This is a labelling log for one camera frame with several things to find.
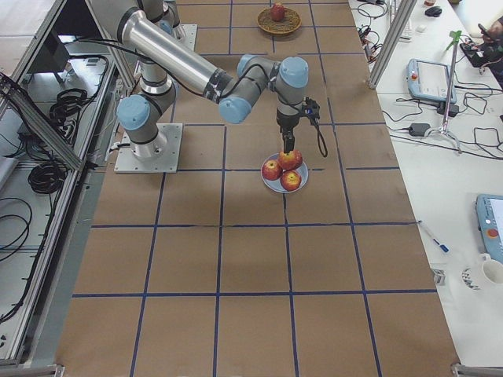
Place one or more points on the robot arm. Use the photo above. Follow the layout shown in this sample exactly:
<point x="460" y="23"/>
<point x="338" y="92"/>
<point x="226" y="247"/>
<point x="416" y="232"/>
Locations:
<point x="235" y="97"/>
<point x="165" y="15"/>

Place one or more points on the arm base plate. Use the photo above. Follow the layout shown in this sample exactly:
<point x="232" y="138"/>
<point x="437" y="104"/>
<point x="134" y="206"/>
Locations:
<point x="186" y="35"/>
<point x="158" y="156"/>

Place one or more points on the red apple on plate left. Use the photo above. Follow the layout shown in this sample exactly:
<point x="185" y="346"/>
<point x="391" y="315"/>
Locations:
<point x="271" y="170"/>

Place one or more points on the dark red apple in basket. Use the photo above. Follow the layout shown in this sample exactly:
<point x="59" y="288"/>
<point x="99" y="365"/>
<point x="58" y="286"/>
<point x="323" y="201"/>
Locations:
<point x="277" y="12"/>

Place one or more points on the blue white pen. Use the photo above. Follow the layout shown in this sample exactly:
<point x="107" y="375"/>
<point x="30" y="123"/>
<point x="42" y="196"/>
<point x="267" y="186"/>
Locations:
<point x="435" y="239"/>

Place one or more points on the white keyboard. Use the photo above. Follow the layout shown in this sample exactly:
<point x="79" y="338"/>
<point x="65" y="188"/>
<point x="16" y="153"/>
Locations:
<point x="400" y="24"/>

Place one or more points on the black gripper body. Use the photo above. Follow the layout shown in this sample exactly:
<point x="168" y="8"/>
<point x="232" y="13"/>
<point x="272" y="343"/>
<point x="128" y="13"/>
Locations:
<point x="285" y="123"/>

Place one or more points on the red apple on plate front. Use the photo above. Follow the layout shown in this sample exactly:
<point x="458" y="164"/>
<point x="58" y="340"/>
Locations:
<point x="290" y="180"/>

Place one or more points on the red apple on plate back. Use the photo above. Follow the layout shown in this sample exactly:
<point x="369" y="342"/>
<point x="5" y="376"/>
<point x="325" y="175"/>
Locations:
<point x="298" y="158"/>

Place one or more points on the red apple on plate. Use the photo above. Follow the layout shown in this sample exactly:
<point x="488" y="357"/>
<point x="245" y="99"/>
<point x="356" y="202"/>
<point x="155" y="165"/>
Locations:
<point x="298" y="158"/>
<point x="271" y="170"/>
<point x="290" y="180"/>

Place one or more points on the blue teach pendant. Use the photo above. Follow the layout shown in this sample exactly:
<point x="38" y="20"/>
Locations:
<point x="427" y="80"/>

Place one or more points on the woven wicker basket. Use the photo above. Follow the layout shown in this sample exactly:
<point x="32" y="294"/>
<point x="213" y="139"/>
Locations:
<point x="289" y="23"/>

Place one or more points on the white mug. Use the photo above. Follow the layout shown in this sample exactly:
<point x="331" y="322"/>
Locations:
<point x="486" y="273"/>

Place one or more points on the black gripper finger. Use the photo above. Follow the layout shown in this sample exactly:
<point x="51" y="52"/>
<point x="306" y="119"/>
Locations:
<point x="291" y="141"/>
<point x="285" y="138"/>

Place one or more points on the light blue plate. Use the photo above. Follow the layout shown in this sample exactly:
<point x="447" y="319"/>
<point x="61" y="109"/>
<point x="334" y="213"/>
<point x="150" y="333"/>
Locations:
<point x="276" y="186"/>

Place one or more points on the red yellow apple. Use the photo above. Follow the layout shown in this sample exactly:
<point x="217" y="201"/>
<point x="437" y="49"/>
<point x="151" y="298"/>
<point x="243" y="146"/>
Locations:
<point x="286" y="160"/>

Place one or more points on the aluminium frame post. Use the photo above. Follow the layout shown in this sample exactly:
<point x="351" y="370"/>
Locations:
<point x="382" y="60"/>

